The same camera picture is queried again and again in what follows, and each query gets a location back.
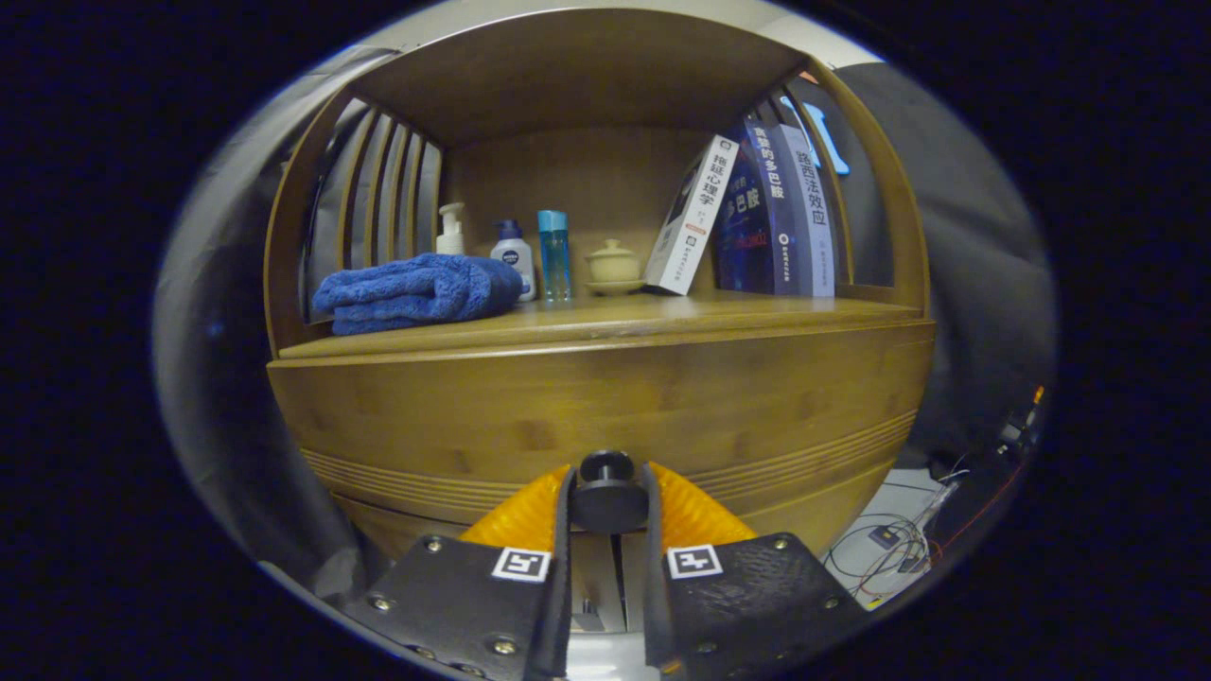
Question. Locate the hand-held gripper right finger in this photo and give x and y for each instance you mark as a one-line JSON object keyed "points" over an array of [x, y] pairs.
{"points": [[656, 586]]}

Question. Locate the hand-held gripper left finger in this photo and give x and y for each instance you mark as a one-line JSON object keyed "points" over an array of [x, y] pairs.
{"points": [[564, 567]]}

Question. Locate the wooden drawer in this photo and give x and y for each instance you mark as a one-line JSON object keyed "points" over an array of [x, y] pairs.
{"points": [[568, 407]]}

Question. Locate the wooden cabinet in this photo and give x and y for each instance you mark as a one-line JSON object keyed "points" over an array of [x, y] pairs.
{"points": [[568, 76]]}

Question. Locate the small black device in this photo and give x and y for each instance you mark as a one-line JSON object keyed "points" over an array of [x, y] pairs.
{"points": [[885, 536]]}

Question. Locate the cream lidded teacup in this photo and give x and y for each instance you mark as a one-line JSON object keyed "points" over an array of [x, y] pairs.
{"points": [[613, 265]]}

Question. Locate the white bottle blue cap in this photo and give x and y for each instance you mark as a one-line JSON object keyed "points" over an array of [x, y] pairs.
{"points": [[514, 260]]}

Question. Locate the clear blue bottle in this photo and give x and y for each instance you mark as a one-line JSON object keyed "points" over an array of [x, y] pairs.
{"points": [[553, 255]]}

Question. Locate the blue folded towel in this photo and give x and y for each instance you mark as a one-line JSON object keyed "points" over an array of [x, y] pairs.
{"points": [[416, 288]]}

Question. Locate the white pump bottle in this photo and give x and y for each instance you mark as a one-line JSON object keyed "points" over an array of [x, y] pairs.
{"points": [[451, 235]]}

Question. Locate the white book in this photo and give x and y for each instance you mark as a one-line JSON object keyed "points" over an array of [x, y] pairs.
{"points": [[693, 218]]}

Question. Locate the dark blue book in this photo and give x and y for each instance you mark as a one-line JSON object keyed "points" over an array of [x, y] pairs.
{"points": [[757, 218]]}

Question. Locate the pale grey-blue book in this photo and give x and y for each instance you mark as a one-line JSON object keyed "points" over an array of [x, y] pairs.
{"points": [[814, 218]]}

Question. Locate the orange black tool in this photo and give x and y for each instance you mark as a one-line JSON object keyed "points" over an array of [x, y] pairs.
{"points": [[1031, 407]]}

